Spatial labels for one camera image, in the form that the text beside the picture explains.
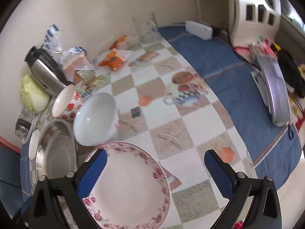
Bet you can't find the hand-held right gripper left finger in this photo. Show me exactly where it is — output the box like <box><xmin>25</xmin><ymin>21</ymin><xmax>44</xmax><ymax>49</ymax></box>
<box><xmin>14</xmin><ymin>148</ymin><xmax>108</xmax><ymax>229</ymax></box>

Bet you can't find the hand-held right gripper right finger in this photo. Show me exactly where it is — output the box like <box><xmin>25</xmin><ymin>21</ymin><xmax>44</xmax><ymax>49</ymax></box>
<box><xmin>204</xmin><ymin>149</ymin><xmax>286</xmax><ymax>229</ymax></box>

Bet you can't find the pink floral rimmed plate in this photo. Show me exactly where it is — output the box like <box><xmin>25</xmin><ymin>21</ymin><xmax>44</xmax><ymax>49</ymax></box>
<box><xmin>81</xmin><ymin>141</ymin><xmax>171</xmax><ymax>229</ymax></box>

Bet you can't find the stainless steel basin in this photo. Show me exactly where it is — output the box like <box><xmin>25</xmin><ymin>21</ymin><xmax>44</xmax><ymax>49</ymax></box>
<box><xmin>35</xmin><ymin>120</ymin><xmax>81</xmax><ymax>210</ymax></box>

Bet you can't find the large white bowl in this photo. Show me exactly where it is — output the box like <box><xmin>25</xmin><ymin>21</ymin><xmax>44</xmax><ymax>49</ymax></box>
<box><xmin>73</xmin><ymin>93</ymin><xmax>120</xmax><ymax>146</ymax></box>

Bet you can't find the small white bowl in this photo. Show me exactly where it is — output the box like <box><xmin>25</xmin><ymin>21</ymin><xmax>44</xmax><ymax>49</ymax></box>
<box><xmin>28</xmin><ymin>129</ymin><xmax>40</xmax><ymax>161</ymax></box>

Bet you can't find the red strawberry print bowl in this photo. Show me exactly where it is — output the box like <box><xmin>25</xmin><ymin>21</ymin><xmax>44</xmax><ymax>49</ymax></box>
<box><xmin>52</xmin><ymin>85</ymin><xmax>84</xmax><ymax>122</ymax></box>

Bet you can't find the clear drinking glass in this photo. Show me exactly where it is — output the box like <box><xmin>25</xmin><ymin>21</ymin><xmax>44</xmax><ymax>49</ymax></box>
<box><xmin>15</xmin><ymin>119</ymin><xmax>32</xmax><ymax>140</ymax></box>
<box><xmin>18</xmin><ymin>110</ymin><xmax>35</xmax><ymax>123</ymax></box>

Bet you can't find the dark blue cabinet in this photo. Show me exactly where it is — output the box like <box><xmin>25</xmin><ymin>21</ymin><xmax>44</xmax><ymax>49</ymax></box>
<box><xmin>0</xmin><ymin>145</ymin><xmax>22</xmax><ymax>196</ymax></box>

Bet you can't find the pink pipe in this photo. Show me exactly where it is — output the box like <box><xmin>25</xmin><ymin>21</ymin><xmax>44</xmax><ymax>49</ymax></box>
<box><xmin>0</xmin><ymin>136</ymin><xmax>22</xmax><ymax>153</ymax></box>

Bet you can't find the blue plaid tablecloth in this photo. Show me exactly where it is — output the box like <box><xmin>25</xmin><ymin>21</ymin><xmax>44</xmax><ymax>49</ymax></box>
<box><xmin>20</xmin><ymin>25</ymin><xmax>302</xmax><ymax>196</ymax></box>

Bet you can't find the napa cabbage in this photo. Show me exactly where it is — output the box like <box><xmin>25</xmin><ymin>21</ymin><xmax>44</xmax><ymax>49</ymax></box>
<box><xmin>19</xmin><ymin>74</ymin><xmax>50</xmax><ymax>114</ymax></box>

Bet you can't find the silver dish rack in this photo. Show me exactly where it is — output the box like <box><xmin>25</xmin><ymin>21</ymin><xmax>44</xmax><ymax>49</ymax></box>
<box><xmin>250</xmin><ymin>52</ymin><xmax>292</xmax><ymax>127</ymax></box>

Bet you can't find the stainless steel thermos jug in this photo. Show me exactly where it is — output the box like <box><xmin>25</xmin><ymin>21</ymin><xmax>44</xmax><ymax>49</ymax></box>
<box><xmin>24</xmin><ymin>46</ymin><xmax>72</xmax><ymax>96</ymax></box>

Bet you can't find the bagged sliced bread loaf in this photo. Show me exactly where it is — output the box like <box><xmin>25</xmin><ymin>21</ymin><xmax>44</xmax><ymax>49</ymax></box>
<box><xmin>43</xmin><ymin>24</ymin><xmax>96</xmax><ymax>83</ymax></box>

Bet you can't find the orange snack packet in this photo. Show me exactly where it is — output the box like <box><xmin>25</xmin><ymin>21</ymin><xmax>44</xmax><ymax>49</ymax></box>
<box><xmin>110</xmin><ymin>35</ymin><xmax>128</xmax><ymax>50</ymax></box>
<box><xmin>99</xmin><ymin>50</ymin><xmax>124</xmax><ymax>72</ymax></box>

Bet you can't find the black cloth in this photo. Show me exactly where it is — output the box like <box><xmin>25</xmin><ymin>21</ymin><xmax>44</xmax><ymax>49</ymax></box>
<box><xmin>278</xmin><ymin>49</ymin><xmax>305</xmax><ymax>96</ymax></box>

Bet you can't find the pink packet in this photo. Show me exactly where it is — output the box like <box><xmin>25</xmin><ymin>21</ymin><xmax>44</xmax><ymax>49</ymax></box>
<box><xmin>257</xmin><ymin>36</ymin><xmax>278</xmax><ymax>59</ymax></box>

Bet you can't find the white power strip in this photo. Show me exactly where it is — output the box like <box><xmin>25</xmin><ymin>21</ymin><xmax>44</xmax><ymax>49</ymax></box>
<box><xmin>185</xmin><ymin>20</ymin><xmax>213</xmax><ymax>40</ymax></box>

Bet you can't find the clear plastic bag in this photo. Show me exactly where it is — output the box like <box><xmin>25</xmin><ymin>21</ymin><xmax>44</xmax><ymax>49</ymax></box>
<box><xmin>132</xmin><ymin>12</ymin><xmax>161</xmax><ymax>44</ymax></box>

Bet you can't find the white plastic chair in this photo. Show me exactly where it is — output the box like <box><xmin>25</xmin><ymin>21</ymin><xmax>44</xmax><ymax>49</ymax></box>
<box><xmin>227</xmin><ymin>0</ymin><xmax>283</xmax><ymax>48</ymax></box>

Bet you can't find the black power cable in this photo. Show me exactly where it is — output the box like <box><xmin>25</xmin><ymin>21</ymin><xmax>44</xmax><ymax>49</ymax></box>
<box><xmin>212</xmin><ymin>26</ymin><xmax>253</xmax><ymax>64</ymax></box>

